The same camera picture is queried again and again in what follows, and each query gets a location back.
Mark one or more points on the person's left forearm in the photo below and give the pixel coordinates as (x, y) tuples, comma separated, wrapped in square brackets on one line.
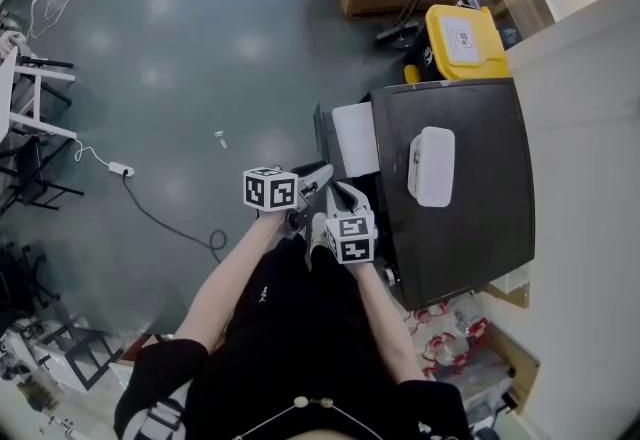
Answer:
[(225, 288)]

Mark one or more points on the white drawer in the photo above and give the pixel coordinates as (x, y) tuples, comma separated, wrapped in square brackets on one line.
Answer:
[(355, 138)]

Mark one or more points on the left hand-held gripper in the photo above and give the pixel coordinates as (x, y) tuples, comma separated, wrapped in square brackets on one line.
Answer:
[(270, 190)]

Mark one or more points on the white power strip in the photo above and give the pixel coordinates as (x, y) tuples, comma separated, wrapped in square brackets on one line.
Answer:
[(120, 169)]

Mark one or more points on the white open storage box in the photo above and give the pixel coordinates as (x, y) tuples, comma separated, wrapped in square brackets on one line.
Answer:
[(512, 285)]

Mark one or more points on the yellow lidded bin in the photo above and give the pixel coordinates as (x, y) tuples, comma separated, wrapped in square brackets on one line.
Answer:
[(492, 48)]

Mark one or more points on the cardboard box with clutter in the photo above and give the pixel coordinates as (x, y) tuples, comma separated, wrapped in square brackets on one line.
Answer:
[(520, 358)]

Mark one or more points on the black chair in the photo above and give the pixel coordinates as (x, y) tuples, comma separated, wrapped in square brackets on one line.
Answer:
[(30, 178)]

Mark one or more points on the small white floor scrap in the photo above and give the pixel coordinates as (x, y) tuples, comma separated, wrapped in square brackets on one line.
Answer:
[(220, 139)]

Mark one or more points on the white table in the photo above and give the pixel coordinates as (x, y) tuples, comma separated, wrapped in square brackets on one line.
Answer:
[(35, 120)]

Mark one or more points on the person's right pale shoe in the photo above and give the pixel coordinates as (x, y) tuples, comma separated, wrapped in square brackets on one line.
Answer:
[(316, 233)]

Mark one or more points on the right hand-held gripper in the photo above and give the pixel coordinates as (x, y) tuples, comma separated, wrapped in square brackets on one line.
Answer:
[(352, 248)]

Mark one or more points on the white board black frame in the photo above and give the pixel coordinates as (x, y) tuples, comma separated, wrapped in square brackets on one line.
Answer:
[(85, 358)]

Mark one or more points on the white plastic lidded box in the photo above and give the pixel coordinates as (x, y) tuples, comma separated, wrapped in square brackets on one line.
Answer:
[(432, 168)]

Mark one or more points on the person's right forearm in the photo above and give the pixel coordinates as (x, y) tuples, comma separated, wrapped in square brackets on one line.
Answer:
[(385, 323)]

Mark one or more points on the person's black clothed body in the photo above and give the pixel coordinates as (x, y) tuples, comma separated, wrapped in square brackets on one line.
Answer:
[(300, 343)]

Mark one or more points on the black office chair base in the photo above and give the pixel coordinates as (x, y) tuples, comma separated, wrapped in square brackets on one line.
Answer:
[(25, 278)]

